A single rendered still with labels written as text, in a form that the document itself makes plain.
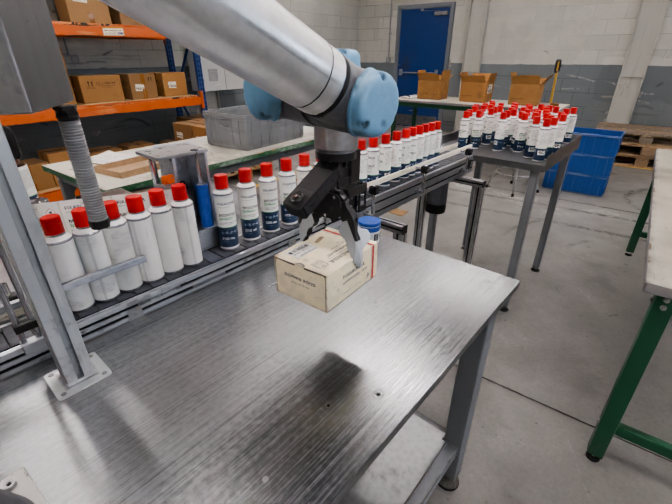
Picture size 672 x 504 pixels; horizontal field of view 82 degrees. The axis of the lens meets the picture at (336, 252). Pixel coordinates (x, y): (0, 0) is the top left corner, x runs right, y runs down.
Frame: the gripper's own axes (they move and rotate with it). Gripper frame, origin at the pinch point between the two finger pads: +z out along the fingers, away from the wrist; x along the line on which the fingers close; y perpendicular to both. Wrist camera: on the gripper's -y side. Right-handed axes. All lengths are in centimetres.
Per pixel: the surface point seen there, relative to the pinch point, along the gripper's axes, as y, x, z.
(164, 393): -29.5, 12.9, 18.8
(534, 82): 499, 75, -15
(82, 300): -29, 41, 11
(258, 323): -6.0, 14.5, 18.3
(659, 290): 77, -58, 23
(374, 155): 72, 35, -3
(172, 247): -8.5, 40.1, 6.5
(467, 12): 709, 250, -114
